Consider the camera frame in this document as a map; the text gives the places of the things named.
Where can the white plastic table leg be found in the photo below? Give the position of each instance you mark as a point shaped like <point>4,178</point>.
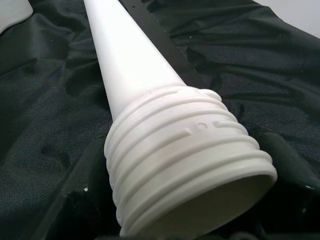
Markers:
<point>150,75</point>

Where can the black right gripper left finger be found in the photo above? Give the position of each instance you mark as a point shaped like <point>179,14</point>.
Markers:
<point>85,200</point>

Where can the white plastic children table top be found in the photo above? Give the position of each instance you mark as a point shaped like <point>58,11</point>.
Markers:
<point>12,15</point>

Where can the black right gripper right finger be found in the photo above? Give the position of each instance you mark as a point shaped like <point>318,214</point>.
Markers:
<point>295,200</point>

